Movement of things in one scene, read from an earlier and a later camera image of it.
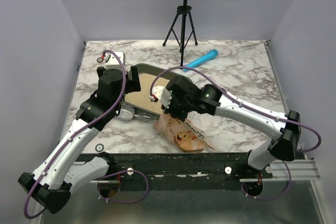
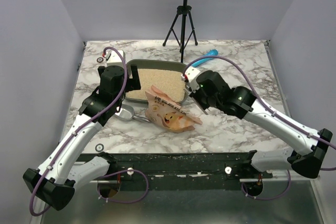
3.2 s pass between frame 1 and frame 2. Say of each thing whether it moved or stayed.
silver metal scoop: stayed
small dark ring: stayed
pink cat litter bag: moved
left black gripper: stayed
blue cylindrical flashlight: stayed
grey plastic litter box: moved
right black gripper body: moved
